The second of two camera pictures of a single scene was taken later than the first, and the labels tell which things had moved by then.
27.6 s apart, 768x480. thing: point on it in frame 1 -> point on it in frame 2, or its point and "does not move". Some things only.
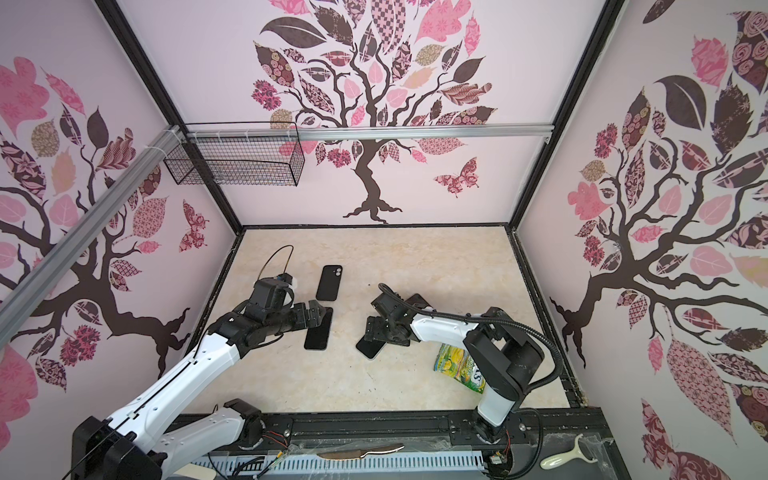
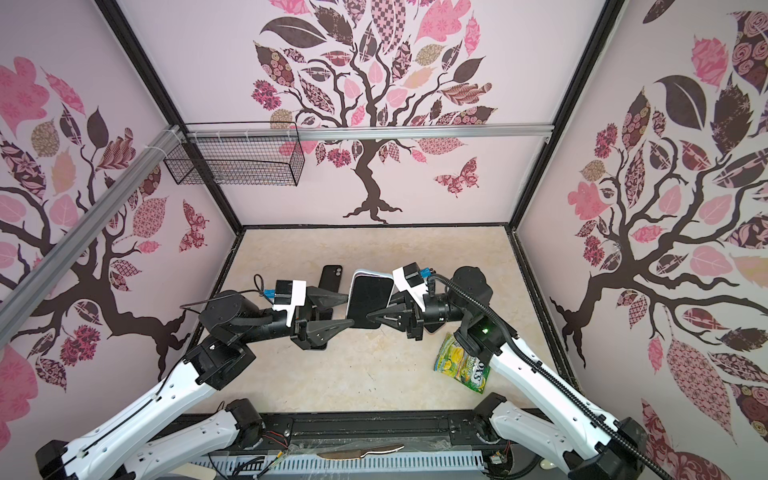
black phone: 369,348 -> 368,294
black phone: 329,282 does not move
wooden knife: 345,455 does not move
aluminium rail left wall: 25,292 does not move
